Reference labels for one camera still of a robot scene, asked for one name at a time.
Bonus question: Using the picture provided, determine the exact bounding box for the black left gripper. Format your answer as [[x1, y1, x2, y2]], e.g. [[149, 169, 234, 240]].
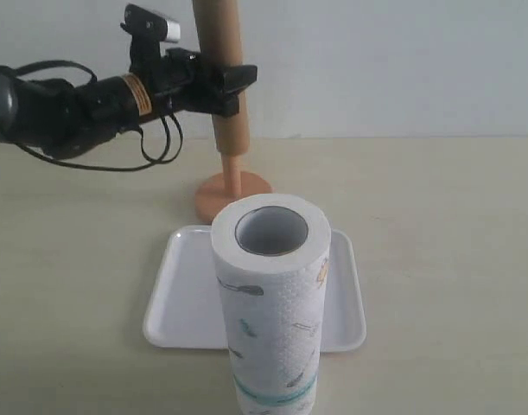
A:
[[147, 48, 258, 118]]

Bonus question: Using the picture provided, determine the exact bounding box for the brown cardboard tube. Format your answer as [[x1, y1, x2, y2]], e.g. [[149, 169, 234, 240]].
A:
[[192, 0, 250, 156]]

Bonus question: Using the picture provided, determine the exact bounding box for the orange paper towel holder stand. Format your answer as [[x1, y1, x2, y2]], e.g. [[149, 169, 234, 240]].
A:
[[194, 154, 272, 224]]

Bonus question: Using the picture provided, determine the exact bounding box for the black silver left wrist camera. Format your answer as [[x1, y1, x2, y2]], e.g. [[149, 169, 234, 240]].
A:
[[120, 3, 181, 73]]

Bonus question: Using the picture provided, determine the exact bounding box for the white patterned paper towel roll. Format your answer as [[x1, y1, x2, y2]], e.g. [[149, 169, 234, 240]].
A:
[[211, 194, 332, 414]]

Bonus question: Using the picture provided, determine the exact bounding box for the white rectangular plastic tray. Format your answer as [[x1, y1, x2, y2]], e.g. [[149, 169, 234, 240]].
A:
[[143, 225, 367, 353]]

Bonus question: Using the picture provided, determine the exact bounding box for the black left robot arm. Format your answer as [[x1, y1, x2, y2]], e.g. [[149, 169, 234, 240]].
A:
[[0, 44, 258, 160]]

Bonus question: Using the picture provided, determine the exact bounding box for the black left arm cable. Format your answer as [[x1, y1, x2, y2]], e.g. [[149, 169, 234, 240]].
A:
[[0, 60, 183, 172]]

